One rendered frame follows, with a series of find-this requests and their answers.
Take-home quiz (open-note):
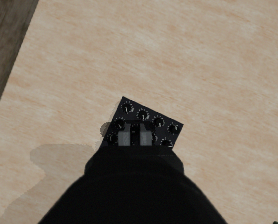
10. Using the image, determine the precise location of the black knob box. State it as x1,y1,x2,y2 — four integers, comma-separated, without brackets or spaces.
98,96,184,150

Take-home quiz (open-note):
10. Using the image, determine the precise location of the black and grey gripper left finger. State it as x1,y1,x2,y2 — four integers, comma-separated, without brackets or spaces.
118,124,132,146

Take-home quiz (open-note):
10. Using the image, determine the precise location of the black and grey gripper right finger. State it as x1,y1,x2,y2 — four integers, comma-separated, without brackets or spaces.
138,124,152,145

